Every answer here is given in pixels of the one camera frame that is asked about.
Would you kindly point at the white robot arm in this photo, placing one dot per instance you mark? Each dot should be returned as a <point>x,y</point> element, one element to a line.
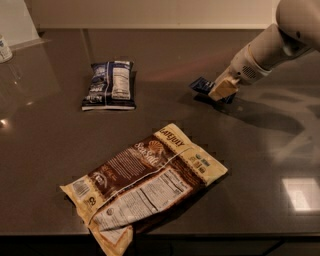
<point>295,32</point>

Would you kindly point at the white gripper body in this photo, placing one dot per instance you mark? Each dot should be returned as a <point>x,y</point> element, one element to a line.
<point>240,70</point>

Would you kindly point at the white angled board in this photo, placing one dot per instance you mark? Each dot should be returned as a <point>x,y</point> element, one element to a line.
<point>17,26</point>

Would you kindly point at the dark blue rxbar wrapper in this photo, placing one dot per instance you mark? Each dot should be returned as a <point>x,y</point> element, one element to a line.
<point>204,86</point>

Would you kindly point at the blue white chip bag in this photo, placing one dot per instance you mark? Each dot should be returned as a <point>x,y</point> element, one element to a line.
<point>111,88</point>

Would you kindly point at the white bottle with label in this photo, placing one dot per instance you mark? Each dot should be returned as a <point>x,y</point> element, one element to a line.
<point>5,51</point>

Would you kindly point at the brown cream Late July bag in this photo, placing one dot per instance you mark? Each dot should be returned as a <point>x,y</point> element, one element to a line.
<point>140,184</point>

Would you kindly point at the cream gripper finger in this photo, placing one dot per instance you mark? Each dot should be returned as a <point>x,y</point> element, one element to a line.
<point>224,86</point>

